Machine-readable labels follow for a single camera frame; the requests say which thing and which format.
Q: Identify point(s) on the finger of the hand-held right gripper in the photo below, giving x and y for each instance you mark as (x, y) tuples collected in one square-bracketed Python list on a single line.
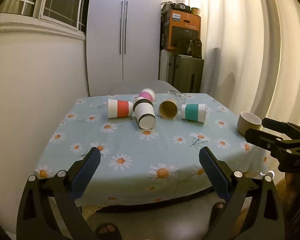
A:
[(280, 127), (262, 138)]

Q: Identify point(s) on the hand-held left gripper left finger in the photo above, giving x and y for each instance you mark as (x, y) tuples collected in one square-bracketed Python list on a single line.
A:
[(88, 166)]

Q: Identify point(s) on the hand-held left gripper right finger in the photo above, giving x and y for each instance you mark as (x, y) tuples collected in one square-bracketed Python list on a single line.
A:
[(211, 166)]

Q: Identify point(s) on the beige ceramic cup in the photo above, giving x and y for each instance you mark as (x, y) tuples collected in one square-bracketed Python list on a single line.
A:
[(247, 126)]

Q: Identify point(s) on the teal band paper cup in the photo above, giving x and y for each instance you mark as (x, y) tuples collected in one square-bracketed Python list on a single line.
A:
[(193, 113)]

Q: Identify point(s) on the red band paper cup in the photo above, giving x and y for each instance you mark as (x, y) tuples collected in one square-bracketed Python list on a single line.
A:
[(121, 108)]

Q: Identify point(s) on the brown paper cup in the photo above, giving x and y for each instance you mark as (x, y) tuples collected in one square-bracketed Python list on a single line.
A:
[(168, 109)]

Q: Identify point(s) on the black band paper cup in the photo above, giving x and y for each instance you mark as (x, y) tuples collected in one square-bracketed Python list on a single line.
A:
[(144, 112)]

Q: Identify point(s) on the pink band paper cup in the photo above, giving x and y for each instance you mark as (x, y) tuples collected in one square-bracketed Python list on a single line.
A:
[(146, 95)]

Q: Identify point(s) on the instant noodle cup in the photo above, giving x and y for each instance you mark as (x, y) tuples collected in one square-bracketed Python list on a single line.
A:
[(196, 10)]

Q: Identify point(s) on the person's right foot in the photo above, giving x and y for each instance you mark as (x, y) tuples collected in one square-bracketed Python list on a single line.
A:
[(218, 211)]

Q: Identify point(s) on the person's foot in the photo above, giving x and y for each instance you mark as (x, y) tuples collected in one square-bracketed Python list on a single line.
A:
[(108, 231), (218, 211)]

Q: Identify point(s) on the blue daisy tablecloth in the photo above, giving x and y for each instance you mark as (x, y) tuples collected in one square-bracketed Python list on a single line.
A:
[(140, 155)]

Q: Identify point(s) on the person's left foot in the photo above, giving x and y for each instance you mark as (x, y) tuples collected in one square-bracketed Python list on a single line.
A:
[(108, 231)]

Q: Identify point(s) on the clear glass mug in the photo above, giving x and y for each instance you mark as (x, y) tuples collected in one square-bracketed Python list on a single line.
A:
[(175, 95)]

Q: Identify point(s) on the cream curtain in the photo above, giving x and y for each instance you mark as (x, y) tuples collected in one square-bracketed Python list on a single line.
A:
[(240, 42)]

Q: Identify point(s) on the dark grey suitcase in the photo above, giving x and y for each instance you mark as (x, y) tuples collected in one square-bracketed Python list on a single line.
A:
[(188, 75)]

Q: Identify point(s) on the light grey suitcase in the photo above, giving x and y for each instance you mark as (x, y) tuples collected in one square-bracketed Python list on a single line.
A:
[(166, 67)]

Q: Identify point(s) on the white wardrobe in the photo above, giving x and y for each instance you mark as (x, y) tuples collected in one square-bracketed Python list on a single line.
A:
[(105, 42)]

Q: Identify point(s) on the orange black cardboard box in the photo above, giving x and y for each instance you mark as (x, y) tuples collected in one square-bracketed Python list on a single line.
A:
[(182, 26)]

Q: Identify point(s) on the white frame window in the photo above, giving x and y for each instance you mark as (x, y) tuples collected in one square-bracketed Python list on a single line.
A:
[(57, 7)]

